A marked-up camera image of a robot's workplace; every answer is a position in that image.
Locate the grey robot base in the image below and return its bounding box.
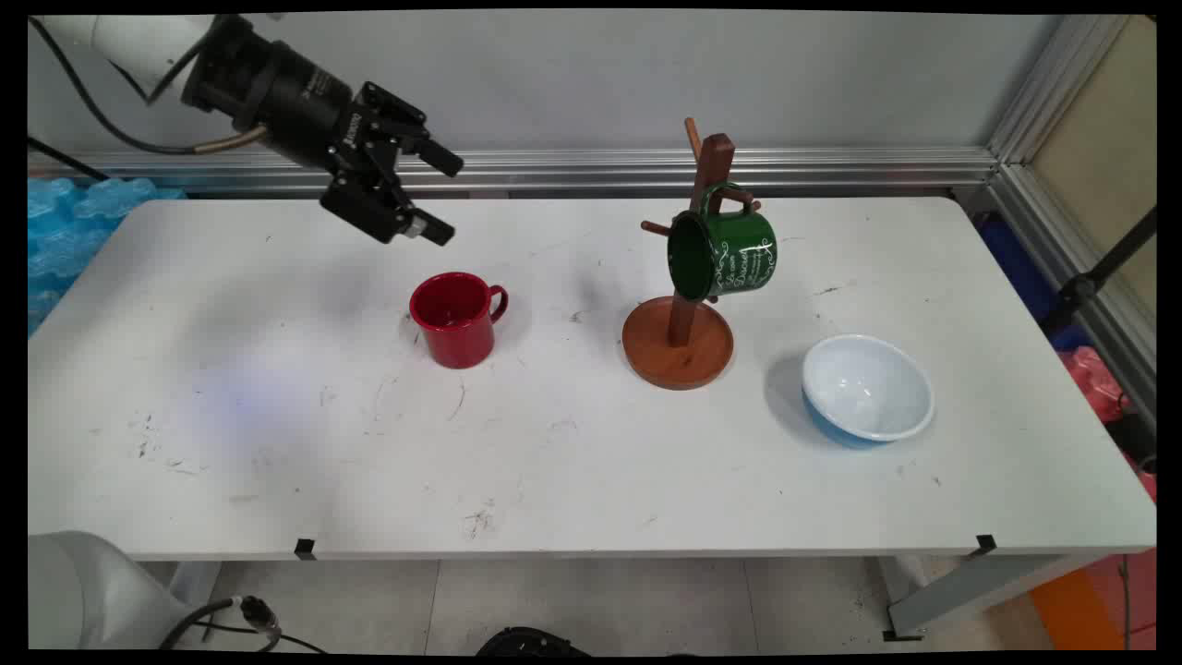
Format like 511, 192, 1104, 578
28, 531, 199, 652

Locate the blue bubble wrap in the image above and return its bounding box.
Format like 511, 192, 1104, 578
28, 177, 186, 338

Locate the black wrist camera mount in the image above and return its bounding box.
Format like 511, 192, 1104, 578
181, 14, 278, 126

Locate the blue plastic bag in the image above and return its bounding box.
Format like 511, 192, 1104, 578
974, 214, 1091, 352

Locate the black rounded floor object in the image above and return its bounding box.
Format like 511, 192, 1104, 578
476, 626, 592, 657

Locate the grey table leg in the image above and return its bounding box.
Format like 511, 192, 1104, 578
168, 561, 223, 609
877, 554, 1109, 640

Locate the thin black cable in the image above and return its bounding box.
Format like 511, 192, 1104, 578
28, 137, 110, 182

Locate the red mug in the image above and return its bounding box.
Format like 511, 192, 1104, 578
408, 272, 510, 370

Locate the orange floor panel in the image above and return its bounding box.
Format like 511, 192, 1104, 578
1030, 568, 1128, 652

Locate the black tripod leg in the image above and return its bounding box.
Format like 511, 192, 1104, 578
1042, 208, 1157, 333

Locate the red ribbed mat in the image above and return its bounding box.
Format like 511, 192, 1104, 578
1085, 550, 1157, 652

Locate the black camera cable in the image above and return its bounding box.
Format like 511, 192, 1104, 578
146, 42, 211, 104

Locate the red plastic bag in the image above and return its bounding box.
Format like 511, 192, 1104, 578
1057, 346, 1132, 424

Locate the blue and white bowl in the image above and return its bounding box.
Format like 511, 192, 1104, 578
800, 333, 935, 451

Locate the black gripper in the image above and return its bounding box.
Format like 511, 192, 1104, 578
242, 42, 464, 247

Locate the long aluminium frame rail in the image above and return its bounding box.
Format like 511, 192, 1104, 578
28, 146, 1003, 197

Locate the green enamel mug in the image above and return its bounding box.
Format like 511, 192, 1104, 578
666, 181, 779, 303

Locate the wooden mug tree stand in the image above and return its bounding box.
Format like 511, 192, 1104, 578
621, 116, 764, 392

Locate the black base power cable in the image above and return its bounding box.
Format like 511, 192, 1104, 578
159, 596, 329, 655

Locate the aluminium frame post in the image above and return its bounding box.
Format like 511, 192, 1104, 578
986, 14, 1141, 167

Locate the black cable with metal plug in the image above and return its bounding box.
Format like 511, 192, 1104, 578
28, 17, 271, 156

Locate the short aluminium frame rail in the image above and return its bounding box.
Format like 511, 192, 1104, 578
993, 162, 1157, 426

